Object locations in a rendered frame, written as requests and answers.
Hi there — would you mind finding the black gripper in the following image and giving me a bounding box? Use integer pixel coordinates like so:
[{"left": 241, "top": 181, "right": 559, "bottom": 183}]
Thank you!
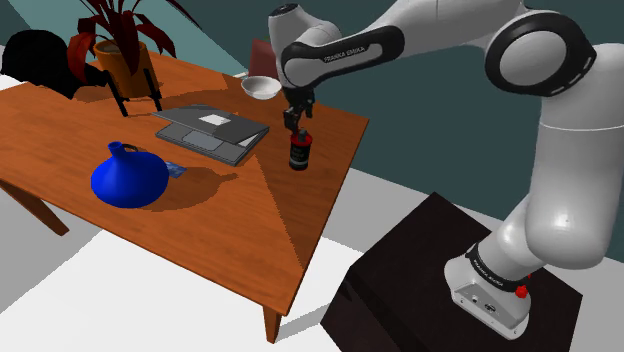
[{"left": 283, "top": 86, "right": 317, "bottom": 134}]

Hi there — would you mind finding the black bottle with red band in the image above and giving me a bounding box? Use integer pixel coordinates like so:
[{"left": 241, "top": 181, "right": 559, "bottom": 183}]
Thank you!
[{"left": 288, "top": 128, "right": 314, "bottom": 172}]

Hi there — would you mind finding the white bowl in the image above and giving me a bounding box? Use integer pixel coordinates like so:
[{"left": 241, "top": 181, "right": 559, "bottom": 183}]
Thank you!
[{"left": 240, "top": 75, "right": 283, "bottom": 102}]

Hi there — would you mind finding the red chair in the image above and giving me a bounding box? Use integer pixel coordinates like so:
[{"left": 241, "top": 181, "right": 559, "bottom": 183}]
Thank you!
[{"left": 247, "top": 38, "right": 281, "bottom": 82}]

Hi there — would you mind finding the grey laptop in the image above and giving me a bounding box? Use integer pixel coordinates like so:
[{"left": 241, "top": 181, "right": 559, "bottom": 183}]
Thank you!
[{"left": 151, "top": 103, "right": 271, "bottom": 168}]

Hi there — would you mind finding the blue card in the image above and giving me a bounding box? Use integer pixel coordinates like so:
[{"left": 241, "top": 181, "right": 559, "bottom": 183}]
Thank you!
[{"left": 164, "top": 160, "right": 188, "bottom": 180}]

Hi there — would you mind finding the wooden table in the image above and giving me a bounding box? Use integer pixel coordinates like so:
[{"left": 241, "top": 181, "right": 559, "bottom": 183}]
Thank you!
[{"left": 0, "top": 48, "right": 371, "bottom": 345}]

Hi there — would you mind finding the red-leaved plant in orange pot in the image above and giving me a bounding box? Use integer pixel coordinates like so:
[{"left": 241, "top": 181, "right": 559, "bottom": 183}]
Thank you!
[{"left": 66, "top": 0, "right": 202, "bottom": 119}]

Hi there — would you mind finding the blue vase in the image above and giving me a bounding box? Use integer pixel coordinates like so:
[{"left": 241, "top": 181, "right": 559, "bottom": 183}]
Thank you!
[{"left": 90, "top": 141, "right": 171, "bottom": 210}]

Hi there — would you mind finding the dark robot stand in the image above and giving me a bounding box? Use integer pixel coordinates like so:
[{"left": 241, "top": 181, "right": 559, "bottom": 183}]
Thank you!
[{"left": 319, "top": 191, "right": 584, "bottom": 352}]

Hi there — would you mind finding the black rounded object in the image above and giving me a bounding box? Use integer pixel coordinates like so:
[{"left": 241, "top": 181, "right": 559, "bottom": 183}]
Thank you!
[{"left": 0, "top": 29, "right": 109, "bottom": 101}]

